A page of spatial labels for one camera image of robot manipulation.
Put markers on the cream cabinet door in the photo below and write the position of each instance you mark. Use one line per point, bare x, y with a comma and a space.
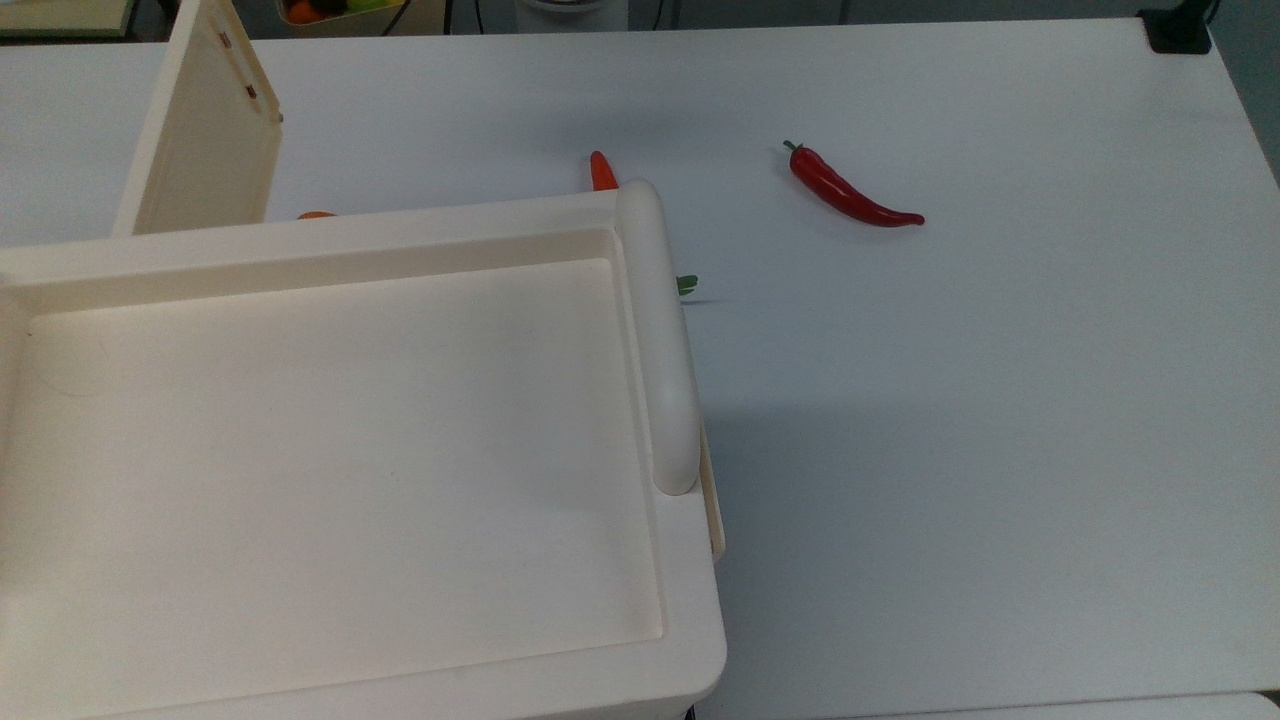
205, 140

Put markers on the cream plastic cabinet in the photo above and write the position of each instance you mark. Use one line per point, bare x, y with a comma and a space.
330, 450

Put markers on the toy carrot with green leaf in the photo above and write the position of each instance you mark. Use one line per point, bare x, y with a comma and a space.
602, 172

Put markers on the red chili pepper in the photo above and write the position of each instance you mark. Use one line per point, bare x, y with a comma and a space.
845, 192

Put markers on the white round container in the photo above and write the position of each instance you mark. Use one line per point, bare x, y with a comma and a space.
570, 12

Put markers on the bin of toy fruits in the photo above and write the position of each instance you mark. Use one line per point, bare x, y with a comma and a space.
335, 10

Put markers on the black corner clamp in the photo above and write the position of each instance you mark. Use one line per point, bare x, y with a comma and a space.
1178, 28

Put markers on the beige board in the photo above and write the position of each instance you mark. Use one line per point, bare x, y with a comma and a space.
60, 15

